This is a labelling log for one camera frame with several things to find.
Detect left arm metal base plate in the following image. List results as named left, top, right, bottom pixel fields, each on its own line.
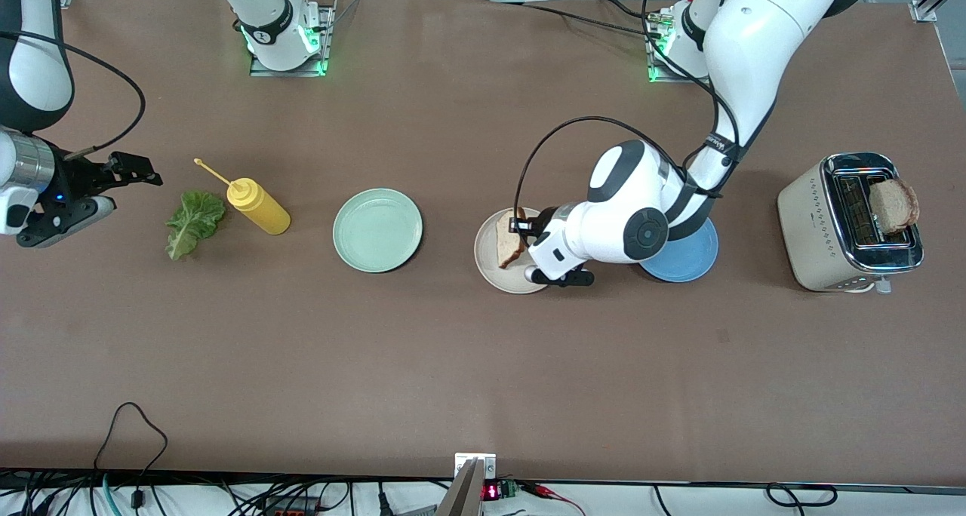
left=648, top=18, right=729, bottom=84

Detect pale green plate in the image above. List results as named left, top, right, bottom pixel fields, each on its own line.
left=333, top=188, right=423, bottom=274

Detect cream and chrome toaster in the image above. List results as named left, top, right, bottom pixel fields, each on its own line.
left=777, top=152, right=925, bottom=294

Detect small bread slice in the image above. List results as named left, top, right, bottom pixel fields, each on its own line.
left=497, top=209, right=529, bottom=270

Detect white metal mounting bracket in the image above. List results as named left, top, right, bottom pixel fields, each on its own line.
left=454, top=453, right=497, bottom=481

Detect green lettuce leaf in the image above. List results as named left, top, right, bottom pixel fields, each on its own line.
left=165, top=190, right=227, bottom=262

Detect black base supply cable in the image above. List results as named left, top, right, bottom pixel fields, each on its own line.
left=491, top=0, right=665, bottom=41

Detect black looped cable with adapter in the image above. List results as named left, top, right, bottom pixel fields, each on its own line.
left=92, top=401, right=169, bottom=511

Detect grey aluminium camera mast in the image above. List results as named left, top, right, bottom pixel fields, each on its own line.
left=436, top=459, right=484, bottom=516

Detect red clip wire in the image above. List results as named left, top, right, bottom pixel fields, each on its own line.
left=521, top=482, right=588, bottom=516

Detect black coiled cable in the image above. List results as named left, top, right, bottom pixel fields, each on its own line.
left=766, top=483, right=838, bottom=508

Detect beige plate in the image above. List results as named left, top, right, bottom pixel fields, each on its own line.
left=474, top=207, right=555, bottom=295

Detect blue plate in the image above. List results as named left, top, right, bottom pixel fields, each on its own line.
left=640, top=218, right=719, bottom=284

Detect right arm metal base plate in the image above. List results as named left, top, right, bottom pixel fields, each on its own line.
left=249, top=0, right=337, bottom=78

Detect large bread slice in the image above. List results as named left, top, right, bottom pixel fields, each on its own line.
left=868, top=178, right=920, bottom=235

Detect yellow squeeze bottle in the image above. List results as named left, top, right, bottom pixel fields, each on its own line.
left=193, top=158, right=292, bottom=236

